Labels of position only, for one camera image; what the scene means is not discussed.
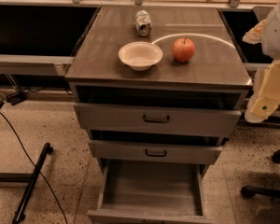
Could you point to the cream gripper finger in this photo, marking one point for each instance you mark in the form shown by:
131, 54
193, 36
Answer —
266, 93
253, 36

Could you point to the red apple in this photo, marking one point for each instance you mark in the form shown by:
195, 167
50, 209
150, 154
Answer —
183, 50

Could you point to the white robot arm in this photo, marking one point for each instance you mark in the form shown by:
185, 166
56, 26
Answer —
270, 38

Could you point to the grey drawer cabinet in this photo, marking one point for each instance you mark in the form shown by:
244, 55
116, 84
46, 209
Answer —
214, 78

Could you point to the top drawer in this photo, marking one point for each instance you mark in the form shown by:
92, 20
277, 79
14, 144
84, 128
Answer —
159, 120

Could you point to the open bottom drawer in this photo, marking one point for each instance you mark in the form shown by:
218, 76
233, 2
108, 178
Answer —
145, 192

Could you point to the middle drawer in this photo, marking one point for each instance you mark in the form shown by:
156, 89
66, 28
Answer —
154, 152

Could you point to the crushed soda can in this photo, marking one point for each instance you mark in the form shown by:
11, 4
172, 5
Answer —
143, 23

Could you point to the white bowl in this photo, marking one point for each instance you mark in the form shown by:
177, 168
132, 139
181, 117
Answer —
140, 56

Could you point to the black floor stand leg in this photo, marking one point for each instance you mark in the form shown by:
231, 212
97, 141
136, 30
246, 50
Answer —
19, 214

